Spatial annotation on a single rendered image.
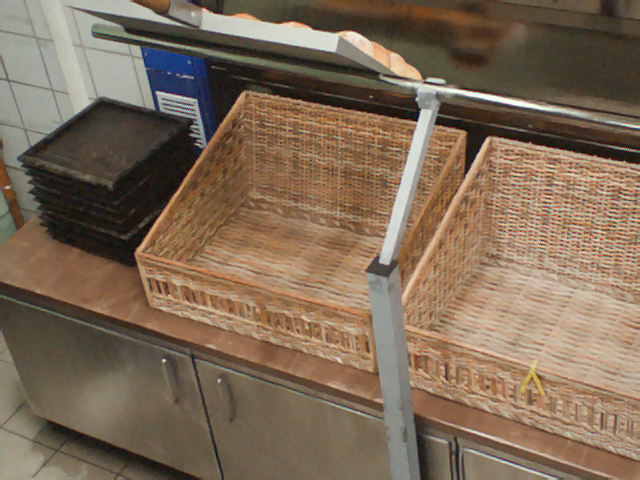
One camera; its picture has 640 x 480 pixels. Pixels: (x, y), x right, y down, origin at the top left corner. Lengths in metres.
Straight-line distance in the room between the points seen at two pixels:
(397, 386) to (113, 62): 1.23
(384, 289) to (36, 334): 1.11
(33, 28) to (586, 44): 1.44
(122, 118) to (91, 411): 0.71
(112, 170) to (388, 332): 0.84
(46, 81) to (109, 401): 0.87
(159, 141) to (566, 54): 0.92
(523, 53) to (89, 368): 1.21
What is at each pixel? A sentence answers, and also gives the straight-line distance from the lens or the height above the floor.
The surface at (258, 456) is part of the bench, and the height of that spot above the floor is 0.27.
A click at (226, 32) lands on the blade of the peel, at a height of 1.29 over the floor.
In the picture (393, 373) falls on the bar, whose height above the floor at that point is 0.73.
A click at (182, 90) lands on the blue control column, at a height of 0.82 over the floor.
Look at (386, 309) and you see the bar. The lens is 1.89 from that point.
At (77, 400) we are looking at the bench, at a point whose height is 0.23.
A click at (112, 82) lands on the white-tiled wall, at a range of 2.90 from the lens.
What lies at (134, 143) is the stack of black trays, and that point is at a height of 0.80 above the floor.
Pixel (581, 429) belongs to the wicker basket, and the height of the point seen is 0.61.
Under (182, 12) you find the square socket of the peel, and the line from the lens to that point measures 1.87.
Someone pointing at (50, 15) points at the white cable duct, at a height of 0.95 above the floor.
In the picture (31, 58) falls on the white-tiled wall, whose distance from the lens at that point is 3.06.
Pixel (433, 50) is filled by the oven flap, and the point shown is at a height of 1.01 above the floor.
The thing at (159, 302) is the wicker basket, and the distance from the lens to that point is 2.43.
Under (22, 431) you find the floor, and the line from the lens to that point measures 3.14.
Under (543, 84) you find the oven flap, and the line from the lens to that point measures 2.24.
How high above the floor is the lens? 2.13
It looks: 37 degrees down
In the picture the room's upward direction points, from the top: 8 degrees counter-clockwise
